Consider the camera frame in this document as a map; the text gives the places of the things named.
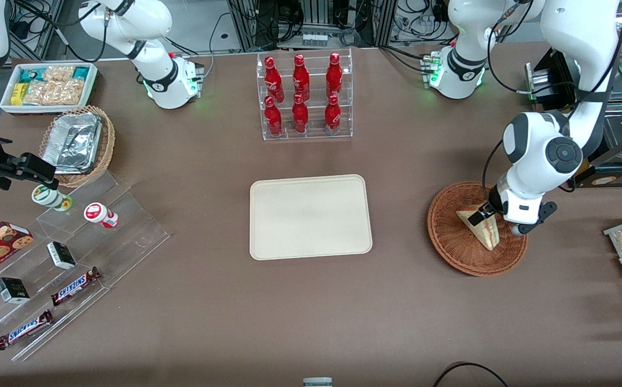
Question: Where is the light tan wicker basket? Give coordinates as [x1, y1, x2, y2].
[39, 105, 117, 188]

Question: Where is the clear acrylic bottle rack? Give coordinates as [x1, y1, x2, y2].
[256, 48, 353, 142]

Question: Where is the red cola bottle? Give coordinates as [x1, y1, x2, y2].
[326, 52, 344, 99]
[291, 94, 310, 134]
[292, 54, 311, 102]
[264, 56, 285, 103]
[264, 96, 284, 137]
[324, 94, 342, 134]

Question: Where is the Snickers chocolate bar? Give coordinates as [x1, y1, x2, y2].
[0, 309, 54, 351]
[50, 266, 103, 307]

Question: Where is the large clear cracker bag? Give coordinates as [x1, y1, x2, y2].
[22, 79, 85, 106]

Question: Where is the triangular sandwich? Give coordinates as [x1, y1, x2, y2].
[455, 204, 500, 252]

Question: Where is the stack of foil trays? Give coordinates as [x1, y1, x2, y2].
[42, 112, 103, 174]

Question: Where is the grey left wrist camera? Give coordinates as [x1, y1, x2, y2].
[510, 201, 558, 238]

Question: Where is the small black box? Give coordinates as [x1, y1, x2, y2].
[0, 277, 31, 304]
[46, 241, 77, 270]

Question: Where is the black silver electronics box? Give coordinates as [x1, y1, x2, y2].
[525, 47, 580, 106]

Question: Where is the brown round wicker basket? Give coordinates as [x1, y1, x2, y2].
[427, 182, 529, 277]

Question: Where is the clear acrylic stepped shelf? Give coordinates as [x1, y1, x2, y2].
[0, 169, 171, 362]

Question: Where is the black cable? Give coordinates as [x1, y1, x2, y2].
[432, 361, 510, 387]

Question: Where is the green white yogurt cup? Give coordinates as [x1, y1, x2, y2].
[31, 184, 74, 212]

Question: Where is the white rectangular snack bin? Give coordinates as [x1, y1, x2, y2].
[0, 62, 99, 116]

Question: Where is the small clear cracker bag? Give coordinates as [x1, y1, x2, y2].
[42, 65, 76, 82]

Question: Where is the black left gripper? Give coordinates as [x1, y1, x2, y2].
[468, 197, 506, 226]

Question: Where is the aluminium frame equipment rack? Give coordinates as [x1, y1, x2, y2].
[227, 0, 399, 52]

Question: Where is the cream plastic tray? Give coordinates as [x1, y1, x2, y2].
[250, 174, 373, 261]

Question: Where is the red white yogurt cup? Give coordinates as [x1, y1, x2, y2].
[83, 202, 119, 230]

